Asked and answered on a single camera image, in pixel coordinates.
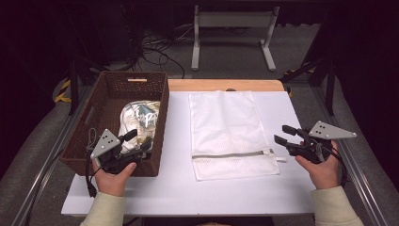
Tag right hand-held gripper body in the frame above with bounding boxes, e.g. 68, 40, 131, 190
286, 121, 358, 165

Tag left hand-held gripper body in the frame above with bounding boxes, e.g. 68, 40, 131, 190
89, 127, 146, 175

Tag white patterned garment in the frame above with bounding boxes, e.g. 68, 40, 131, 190
117, 99, 162, 154

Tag brown wicker basket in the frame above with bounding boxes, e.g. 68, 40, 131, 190
59, 71, 170, 178

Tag white mesh laundry bag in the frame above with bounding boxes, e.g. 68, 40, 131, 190
187, 89, 288, 183

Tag person's left hand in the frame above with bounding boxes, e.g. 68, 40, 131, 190
92, 159, 138, 198

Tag person's right hand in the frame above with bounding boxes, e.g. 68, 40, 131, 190
295, 140, 341, 190

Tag black metal stand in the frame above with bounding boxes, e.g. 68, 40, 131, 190
69, 56, 110, 116
279, 56, 337, 117

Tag yellow black striped tape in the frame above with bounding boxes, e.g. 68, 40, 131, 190
54, 79, 72, 105
282, 61, 315, 77

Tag wooden table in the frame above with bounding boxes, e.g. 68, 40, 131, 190
168, 78, 286, 93

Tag white metal stand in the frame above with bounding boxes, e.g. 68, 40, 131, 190
190, 4, 280, 73

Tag right hand-held gripper cable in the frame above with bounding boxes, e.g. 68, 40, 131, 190
324, 145, 348, 188

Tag hand-held gripper cable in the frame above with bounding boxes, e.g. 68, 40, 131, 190
85, 126, 100, 199
324, 145, 348, 188

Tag left hand-held gripper cable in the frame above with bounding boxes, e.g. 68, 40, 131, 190
85, 126, 100, 199

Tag black floor cables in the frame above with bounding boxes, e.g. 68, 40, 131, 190
135, 22, 196, 79

